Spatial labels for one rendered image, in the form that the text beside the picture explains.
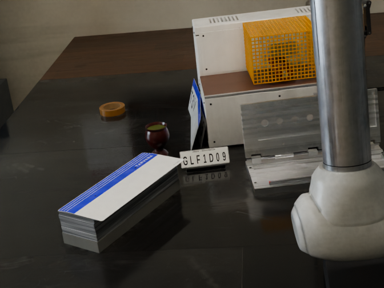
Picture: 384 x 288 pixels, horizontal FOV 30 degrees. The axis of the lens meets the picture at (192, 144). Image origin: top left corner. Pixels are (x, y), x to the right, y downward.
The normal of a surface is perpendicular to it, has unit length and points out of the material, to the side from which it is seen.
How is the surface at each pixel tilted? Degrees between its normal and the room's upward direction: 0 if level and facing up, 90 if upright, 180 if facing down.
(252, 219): 0
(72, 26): 90
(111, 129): 0
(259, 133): 76
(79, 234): 90
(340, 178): 41
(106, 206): 0
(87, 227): 90
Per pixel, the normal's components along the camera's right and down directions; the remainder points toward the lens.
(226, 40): 0.07, 0.40
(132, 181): -0.10, -0.91
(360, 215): 0.04, 0.19
